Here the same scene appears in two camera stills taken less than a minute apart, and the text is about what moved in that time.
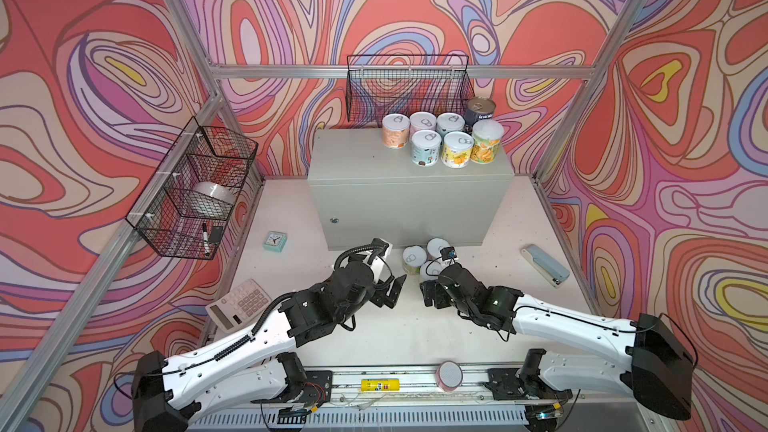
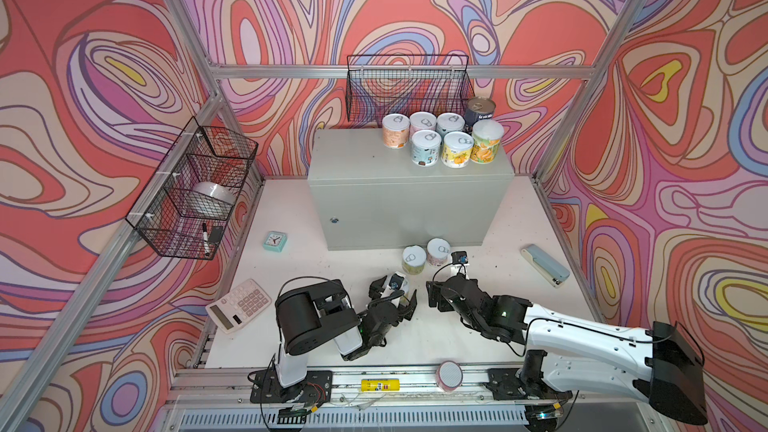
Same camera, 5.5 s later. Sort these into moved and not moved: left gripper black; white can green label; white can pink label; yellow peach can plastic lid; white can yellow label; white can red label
Moved: white can yellow label; left gripper black
Not moved: white can red label; white can pink label; yellow peach can plastic lid; white can green label
